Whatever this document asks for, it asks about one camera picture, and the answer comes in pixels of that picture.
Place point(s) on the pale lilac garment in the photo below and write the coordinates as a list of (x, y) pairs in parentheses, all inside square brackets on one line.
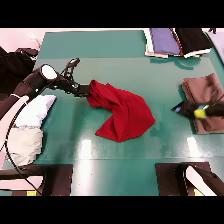
[(218, 41)]

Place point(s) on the brown garment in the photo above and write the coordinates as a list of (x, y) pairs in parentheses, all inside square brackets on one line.
[(203, 88)]

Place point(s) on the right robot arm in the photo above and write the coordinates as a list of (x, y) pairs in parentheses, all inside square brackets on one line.
[(216, 109)]

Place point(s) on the purple garment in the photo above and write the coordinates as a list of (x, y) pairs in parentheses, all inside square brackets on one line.
[(165, 40)]

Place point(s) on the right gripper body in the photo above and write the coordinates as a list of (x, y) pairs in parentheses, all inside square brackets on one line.
[(188, 109)]

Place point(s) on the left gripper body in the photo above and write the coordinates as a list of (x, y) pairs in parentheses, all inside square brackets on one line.
[(83, 90)]

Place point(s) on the red T-shirt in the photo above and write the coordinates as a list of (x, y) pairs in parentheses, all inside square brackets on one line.
[(126, 111)]

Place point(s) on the cream garment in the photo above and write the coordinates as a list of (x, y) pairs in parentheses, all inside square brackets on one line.
[(25, 145)]

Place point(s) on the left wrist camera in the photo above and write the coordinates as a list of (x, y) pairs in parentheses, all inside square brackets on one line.
[(70, 68)]

